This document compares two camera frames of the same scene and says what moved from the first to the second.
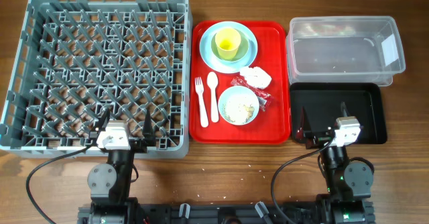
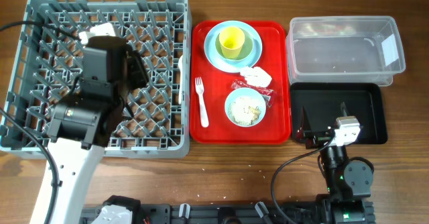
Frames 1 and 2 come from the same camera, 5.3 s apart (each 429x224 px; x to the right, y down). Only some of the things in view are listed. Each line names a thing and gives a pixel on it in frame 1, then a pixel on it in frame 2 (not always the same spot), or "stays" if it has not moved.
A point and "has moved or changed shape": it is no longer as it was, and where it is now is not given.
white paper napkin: [256, 76] stays
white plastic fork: [204, 112] stays
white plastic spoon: [212, 81] → [179, 63]
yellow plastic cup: [227, 40] has moved or changed shape
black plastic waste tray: [322, 102] stays
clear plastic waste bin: [346, 49] stays
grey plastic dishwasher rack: [82, 53] stays
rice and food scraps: [238, 108] has moved or changed shape
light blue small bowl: [238, 105] has moved or changed shape
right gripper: [317, 139] stays
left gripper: [141, 146] → [136, 66]
